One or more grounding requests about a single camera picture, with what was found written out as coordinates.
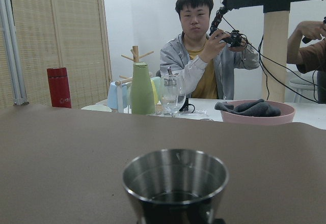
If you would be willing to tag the bamboo folding screen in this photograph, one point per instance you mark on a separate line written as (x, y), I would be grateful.
(63, 33)

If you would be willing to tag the person in brown shirt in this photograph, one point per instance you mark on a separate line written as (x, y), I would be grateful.
(312, 57)

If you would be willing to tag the person in grey jacket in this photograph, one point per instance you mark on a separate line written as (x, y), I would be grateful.
(205, 61)

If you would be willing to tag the light blue cup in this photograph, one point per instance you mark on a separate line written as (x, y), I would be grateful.
(112, 98)

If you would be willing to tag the wooden cup rack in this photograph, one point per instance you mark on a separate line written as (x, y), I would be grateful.
(136, 58)

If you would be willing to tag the grey cloth in bowl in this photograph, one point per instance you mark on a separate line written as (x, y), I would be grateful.
(258, 108)

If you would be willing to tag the pink bowl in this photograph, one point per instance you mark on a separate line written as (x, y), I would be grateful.
(287, 115)

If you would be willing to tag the wine glass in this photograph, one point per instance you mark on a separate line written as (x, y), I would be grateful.
(172, 93)

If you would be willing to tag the steel jigger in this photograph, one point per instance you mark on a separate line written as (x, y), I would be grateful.
(175, 186)

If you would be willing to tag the red thermos bottle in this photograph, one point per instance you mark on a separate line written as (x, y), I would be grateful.
(59, 87)

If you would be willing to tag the green cup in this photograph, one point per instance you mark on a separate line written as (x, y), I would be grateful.
(141, 92)

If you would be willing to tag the aluminium frame post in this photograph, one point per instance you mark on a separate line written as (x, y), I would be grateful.
(12, 53)

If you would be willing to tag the yellow cup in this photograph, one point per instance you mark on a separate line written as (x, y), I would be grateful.
(155, 81)

